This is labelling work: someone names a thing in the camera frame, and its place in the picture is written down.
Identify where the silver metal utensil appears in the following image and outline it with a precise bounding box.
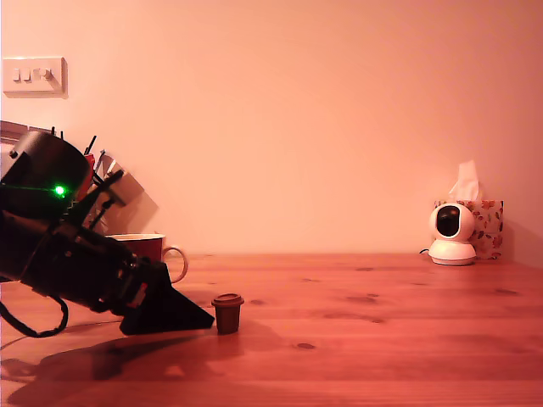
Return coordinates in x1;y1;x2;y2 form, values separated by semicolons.
93;148;129;181

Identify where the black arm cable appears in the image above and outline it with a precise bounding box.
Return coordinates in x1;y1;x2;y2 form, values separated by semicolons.
0;292;70;339

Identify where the reddish brown coffee capsule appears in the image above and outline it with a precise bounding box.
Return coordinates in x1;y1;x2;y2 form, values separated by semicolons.
210;292;246;336

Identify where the red kitchen utensil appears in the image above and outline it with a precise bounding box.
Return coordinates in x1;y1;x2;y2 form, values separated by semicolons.
83;134;98;194

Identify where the white wall switch plate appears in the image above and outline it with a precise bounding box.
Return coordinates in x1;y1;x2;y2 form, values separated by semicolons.
2;56;68;99

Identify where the red cartoon print mug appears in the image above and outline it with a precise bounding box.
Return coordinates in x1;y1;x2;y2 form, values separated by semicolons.
104;231;190;286

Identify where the small white round camera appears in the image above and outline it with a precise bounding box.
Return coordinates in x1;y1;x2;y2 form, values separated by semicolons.
427;202;479;267

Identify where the white tissue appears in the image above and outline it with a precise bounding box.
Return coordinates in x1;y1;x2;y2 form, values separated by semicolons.
448;159;483;201

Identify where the grey metal rail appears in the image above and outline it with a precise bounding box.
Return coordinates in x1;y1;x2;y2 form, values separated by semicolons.
0;120;31;141

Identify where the floral tissue box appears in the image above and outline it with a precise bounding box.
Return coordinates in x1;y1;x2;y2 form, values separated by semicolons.
434;198;505;260

